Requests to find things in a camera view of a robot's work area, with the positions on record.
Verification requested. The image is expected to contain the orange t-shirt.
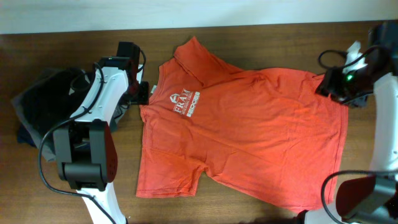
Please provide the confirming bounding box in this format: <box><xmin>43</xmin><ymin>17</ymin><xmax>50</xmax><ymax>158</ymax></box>
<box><xmin>136</xmin><ymin>39</ymin><xmax>348</xmax><ymax>212</ymax></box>

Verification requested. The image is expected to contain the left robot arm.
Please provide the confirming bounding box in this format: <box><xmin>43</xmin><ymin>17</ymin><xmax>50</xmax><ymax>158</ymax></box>
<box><xmin>49</xmin><ymin>42</ymin><xmax>149</xmax><ymax>223</ymax></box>

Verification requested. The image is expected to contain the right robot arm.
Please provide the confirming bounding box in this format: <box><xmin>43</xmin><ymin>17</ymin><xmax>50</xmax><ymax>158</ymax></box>
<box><xmin>294</xmin><ymin>21</ymin><xmax>397</xmax><ymax>224</ymax></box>

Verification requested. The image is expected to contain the dark folded clothes pile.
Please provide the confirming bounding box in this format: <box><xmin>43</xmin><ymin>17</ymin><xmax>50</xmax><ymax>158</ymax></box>
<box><xmin>11</xmin><ymin>67</ymin><xmax>125</xmax><ymax>162</ymax></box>

